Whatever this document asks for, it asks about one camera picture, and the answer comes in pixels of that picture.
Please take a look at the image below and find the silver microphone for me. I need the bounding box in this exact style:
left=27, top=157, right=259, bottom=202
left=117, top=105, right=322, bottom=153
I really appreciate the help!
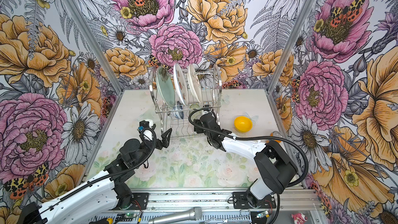
left=148, top=207, right=203, bottom=224

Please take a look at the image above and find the orange soda can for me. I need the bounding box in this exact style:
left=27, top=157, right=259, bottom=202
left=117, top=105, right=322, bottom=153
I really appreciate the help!
left=270, top=131, right=284, bottom=143

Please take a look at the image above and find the white watermelon pattern plate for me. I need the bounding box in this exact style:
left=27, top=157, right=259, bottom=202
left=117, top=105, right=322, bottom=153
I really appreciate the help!
left=173, top=63, right=189, bottom=105

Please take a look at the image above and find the blue white porcelain bowl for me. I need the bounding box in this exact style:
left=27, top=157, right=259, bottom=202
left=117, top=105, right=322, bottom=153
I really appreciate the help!
left=172, top=101, right=184, bottom=120

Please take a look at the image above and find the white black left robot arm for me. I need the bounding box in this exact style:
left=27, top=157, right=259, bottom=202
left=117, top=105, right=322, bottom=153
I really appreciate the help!
left=18, top=121, right=172, bottom=224

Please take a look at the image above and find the yellow plastic bowl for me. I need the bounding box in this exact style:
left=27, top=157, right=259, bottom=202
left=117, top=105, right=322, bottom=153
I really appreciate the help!
left=234, top=116, right=253, bottom=133

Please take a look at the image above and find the aluminium corner post right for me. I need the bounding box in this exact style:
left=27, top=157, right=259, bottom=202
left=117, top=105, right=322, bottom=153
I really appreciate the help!
left=267, top=0, right=317, bottom=94

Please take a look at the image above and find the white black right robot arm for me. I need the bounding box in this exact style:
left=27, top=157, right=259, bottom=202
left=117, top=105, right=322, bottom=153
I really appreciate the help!
left=188, top=109, right=304, bottom=208

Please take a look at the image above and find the cream white plate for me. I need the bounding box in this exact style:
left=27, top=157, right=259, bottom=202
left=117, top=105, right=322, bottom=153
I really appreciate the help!
left=188, top=64, right=203, bottom=104

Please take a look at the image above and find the aluminium corner post left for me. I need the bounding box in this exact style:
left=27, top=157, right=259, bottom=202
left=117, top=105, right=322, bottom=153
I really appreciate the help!
left=62, top=0, right=124, bottom=95

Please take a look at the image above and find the aluminium front rail frame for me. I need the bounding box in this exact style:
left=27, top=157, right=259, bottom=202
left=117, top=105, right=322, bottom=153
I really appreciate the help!
left=66, top=188, right=330, bottom=224

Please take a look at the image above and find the chrome wire dish rack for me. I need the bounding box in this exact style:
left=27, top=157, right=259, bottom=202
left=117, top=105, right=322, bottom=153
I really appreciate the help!
left=149, top=65, right=222, bottom=139

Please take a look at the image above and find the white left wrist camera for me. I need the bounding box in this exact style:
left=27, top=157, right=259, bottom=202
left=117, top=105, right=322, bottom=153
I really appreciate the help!
left=138, top=119, right=154, bottom=141

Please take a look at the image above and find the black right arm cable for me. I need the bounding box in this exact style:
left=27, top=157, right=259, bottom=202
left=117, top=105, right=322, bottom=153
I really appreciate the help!
left=188, top=108, right=309, bottom=224

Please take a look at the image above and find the green glass jar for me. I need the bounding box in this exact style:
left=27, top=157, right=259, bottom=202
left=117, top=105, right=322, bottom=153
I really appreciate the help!
left=189, top=103, right=201, bottom=112

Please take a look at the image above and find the aluminium corner post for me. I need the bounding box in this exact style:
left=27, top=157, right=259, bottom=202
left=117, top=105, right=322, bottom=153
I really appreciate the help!
left=62, top=0, right=124, bottom=95
left=267, top=0, right=317, bottom=94

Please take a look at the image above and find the pink toy figure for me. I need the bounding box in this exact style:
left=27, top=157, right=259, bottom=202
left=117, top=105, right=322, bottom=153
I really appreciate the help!
left=291, top=213, right=308, bottom=224

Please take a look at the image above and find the pale green plate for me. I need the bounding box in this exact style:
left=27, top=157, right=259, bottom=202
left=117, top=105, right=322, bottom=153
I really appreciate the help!
left=156, top=67, right=176, bottom=107

